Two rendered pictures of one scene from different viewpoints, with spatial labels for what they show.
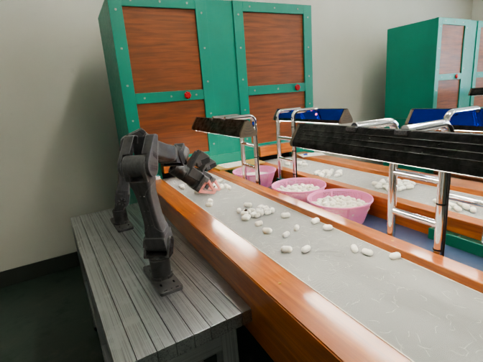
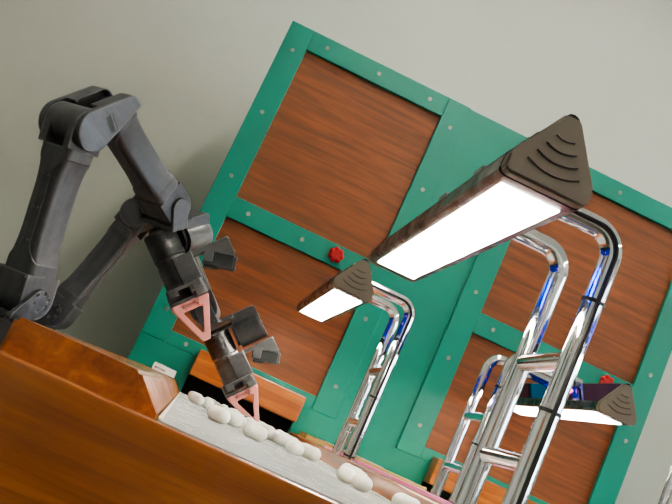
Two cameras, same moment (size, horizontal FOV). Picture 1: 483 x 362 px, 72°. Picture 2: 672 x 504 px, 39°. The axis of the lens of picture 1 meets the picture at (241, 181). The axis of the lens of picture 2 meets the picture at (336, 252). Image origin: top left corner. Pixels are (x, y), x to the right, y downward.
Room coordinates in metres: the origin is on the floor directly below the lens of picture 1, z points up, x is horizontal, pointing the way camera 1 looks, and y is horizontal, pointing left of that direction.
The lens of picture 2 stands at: (-0.22, -0.63, 0.77)
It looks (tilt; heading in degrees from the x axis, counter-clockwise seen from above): 11 degrees up; 22
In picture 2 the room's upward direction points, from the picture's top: 24 degrees clockwise
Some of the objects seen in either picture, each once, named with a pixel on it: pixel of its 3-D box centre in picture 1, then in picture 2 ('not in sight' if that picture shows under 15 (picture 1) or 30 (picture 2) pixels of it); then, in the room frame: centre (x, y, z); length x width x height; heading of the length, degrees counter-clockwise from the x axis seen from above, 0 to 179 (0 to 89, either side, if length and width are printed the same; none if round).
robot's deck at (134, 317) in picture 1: (197, 233); not in sight; (1.33, 0.21, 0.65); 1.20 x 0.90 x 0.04; 30
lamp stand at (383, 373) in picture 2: (236, 157); (333, 382); (1.71, 0.02, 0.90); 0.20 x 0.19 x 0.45; 26
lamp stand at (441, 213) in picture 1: (396, 203); (462, 382); (0.84, -0.41, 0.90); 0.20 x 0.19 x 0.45; 26
